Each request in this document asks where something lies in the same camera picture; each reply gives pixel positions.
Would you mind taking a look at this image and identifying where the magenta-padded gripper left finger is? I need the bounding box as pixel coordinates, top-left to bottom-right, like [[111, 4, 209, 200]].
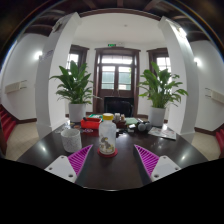
[[44, 144, 95, 184]]

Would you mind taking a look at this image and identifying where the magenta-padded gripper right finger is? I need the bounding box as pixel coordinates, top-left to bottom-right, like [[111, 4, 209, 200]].
[[133, 144, 182, 186]]

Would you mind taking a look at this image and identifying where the yellow-capped clear drink bottle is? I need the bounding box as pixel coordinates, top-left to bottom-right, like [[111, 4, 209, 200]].
[[98, 112, 118, 155]]

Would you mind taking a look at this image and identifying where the white speckled cup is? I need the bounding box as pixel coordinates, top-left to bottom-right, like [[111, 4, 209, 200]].
[[60, 128, 83, 154]]

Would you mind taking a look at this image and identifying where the white printed paper leaflet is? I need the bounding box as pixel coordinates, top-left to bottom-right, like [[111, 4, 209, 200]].
[[148, 126, 177, 141]]

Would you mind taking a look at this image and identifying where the red plastic box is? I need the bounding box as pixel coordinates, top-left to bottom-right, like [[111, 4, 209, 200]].
[[80, 117, 102, 130]]

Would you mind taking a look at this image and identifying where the potted green plant white pot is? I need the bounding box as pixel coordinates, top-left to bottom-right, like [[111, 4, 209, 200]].
[[49, 60, 101, 123], [138, 61, 189, 128]]

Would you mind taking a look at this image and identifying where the green notebook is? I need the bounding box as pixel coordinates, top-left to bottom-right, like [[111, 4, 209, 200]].
[[124, 117, 139, 126]]

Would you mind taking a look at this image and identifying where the brown box of small items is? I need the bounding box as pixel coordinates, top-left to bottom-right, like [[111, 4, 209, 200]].
[[113, 113, 128, 129]]

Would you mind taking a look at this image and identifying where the black office chair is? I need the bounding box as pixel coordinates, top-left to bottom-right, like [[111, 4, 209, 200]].
[[103, 96, 135, 118]]

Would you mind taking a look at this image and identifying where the red carpeted staircase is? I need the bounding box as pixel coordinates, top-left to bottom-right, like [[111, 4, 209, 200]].
[[214, 124, 224, 158], [0, 104, 18, 143]]

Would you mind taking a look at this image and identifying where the dark wooden glazed door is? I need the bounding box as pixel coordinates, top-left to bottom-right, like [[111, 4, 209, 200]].
[[93, 47, 142, 116]]

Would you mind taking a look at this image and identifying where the dark-framed window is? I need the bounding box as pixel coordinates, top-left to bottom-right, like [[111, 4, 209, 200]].
[[146, 47, 173, 84], [66, 44, 90, 84]]

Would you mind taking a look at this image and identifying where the glowing wall lamp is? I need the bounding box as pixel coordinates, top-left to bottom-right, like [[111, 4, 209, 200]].
[[33, 50, 44, 61], [193, 57, 203, 68]]

